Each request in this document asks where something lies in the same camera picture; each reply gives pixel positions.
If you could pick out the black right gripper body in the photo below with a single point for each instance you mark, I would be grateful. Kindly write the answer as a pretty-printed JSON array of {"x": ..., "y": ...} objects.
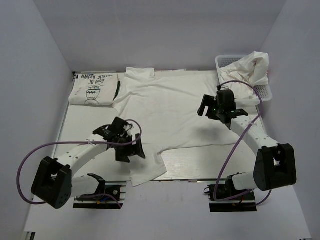
[{"x": 219, "y": 109}]

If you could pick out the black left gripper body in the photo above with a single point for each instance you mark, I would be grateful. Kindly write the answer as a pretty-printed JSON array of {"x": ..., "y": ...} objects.
[{"x": 126, "y": 139}]

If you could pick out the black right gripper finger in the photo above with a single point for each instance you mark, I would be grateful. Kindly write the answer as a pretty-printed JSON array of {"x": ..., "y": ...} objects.
[
  {"x": 210, "y": 103},
  {"x": 233, "y": 114}
]

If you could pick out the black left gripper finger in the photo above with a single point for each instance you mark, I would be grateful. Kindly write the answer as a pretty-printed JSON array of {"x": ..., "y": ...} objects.
[
  {"x": 136, "y": 148},
  {"x": 122, "y": 153}
]

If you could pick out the white cartoon print t-shirt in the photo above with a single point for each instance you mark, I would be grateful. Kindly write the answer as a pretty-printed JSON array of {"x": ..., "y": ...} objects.
[{"x": 165, "y": 108}]

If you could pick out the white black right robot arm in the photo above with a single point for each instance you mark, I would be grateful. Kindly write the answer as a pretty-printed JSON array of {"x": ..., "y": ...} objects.
[{"x": 275, "y": 165}]

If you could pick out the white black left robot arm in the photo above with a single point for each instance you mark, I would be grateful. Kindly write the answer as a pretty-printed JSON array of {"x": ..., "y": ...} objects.
[{"x": 55, "y": 181}]

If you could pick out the white perforated plastic basket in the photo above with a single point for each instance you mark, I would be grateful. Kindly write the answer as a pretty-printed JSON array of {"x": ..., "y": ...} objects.
[{"x": 247, "y": 77}]

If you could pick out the crumpled white t-shirt in basket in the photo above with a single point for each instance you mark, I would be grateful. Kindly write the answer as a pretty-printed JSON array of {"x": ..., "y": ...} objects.
[{"x": 250, "y": 72}]

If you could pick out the folded white Charlie Brown t-shirt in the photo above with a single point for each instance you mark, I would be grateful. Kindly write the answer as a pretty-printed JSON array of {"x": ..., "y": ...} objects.
[{"x": 95, "y": 89}]

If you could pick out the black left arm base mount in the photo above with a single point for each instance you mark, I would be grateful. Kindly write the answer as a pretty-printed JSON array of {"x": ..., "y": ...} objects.
[{"x": 112, "y": 198}]

